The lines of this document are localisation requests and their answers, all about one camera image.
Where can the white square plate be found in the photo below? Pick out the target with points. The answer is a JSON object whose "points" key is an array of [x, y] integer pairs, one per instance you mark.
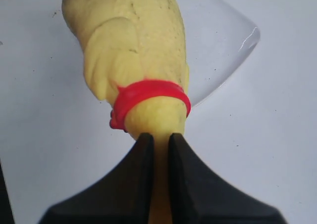
{"points": [[218, 40]]}

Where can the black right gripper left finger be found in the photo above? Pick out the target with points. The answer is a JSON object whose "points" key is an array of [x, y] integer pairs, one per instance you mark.
{"points": [[123, 196]]}

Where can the yellow rubber chicken toy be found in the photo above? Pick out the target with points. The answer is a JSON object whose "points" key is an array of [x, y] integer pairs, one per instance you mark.
{"points": [[135, 59]]}

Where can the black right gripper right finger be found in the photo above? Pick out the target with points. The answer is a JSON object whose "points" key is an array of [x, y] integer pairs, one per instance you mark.
{"points": [[199, 196]]}

